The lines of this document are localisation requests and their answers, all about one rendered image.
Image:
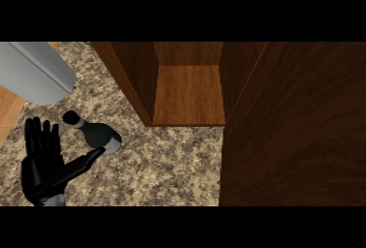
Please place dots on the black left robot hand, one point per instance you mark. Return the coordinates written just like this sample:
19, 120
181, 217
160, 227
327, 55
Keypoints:
45, 168

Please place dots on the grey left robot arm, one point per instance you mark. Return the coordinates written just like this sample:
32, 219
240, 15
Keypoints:
56, 201

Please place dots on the dark wine bottle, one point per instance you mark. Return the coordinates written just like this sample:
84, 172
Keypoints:
98, 133

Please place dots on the open wooden cabinet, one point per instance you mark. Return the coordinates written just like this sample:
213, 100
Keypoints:
188, 93

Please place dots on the dark wooden cabinet door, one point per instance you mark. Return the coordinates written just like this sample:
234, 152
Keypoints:
296, 129

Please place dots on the pale wooden board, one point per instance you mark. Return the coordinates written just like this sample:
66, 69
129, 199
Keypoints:
10, 108

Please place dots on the grey rounded appliance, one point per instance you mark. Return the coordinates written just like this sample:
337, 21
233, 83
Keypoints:
33, 72

